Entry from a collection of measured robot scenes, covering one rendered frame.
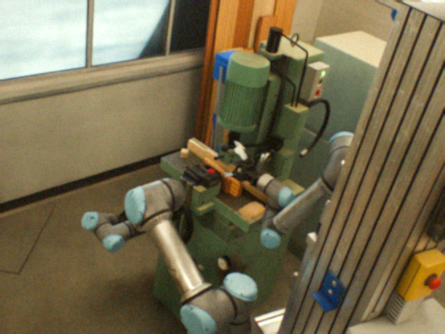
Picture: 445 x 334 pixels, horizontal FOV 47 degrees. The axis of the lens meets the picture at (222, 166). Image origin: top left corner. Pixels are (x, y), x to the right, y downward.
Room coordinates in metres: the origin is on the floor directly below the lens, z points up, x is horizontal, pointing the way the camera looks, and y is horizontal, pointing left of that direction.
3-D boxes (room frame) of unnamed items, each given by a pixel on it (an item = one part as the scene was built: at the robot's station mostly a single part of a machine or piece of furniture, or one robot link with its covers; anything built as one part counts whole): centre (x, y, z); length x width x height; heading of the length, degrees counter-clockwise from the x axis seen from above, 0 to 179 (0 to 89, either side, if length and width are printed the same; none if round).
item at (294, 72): (2.31, -0.20, 1.16); 0.22 x 0.22 x 0.72; 52
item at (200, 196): (1.92, 0.08, 0.92); 0.15 x 0.13 x 0.09; 52
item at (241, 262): (1.80, -0.14, 0.58); 0.12 x 0.08 x 0.08; 142
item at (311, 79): (2.24, -0.33, 1.40); 0.10 x 0.06 x 0.16; 142
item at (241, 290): (1.24, -0.14, 0.98); 0.13 x 0.12 x 0.14; 138
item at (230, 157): (2.09, -0.04, 1.03); 0.14 x 0.07 x 0.09; 142
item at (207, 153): (2.00, -0.13, 0.95); 0.55 x 0.02 x 0.04; 52
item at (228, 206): (1.99, 0.03, 0.87); 0.61 x 0.30 x 0.06; 52
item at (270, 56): (2.19, -0.11, 1.54); 0.08 x 0.08 x 0.17; 52
